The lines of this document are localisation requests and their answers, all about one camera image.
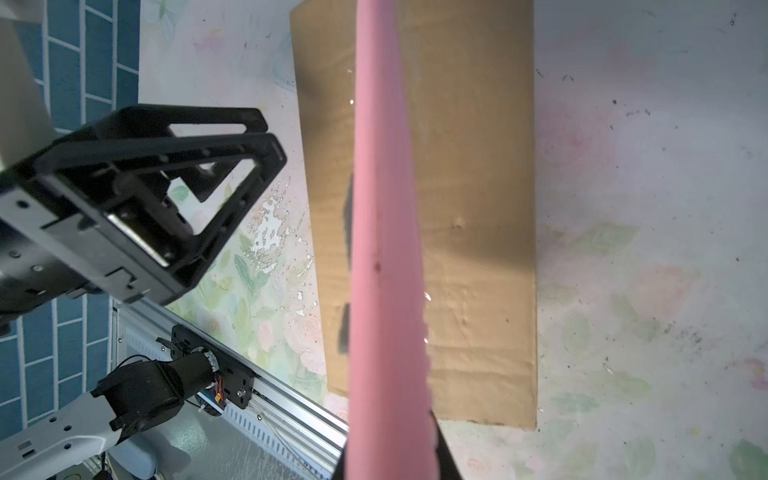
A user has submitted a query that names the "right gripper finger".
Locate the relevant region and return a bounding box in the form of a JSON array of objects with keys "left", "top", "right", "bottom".
[{"left": 430, "top": 412, "right": 463, "bottom": 480}]

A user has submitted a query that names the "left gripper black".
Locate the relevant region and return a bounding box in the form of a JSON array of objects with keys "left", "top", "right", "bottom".
[{"left": 1, "top": 104, "right": 287, "bottom": 315}]

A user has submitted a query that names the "pink utility knife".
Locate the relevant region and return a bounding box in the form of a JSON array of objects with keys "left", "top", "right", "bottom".
[{"left": 345, "top": 1, "right": 439, "bottom": 479}]

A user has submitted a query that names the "brown cardboard express box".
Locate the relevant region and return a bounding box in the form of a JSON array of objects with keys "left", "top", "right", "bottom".
[{"left": 290, "top": 1, "right": 538, "bottom": 430}]

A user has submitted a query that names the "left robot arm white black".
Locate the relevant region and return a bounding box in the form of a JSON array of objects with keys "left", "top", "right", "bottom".
[{"left": 1, "top": 105, "right": 287, "bottom": 479}]

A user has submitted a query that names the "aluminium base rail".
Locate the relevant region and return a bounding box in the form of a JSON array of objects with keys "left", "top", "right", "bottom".
[{"left": 113, "top": 300, "right": 348, "bottom": 479}]

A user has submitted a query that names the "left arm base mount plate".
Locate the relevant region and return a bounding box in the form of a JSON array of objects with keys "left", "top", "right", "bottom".
[{"left": 156, "top": 325, "right": 257, "bottom": 410}]

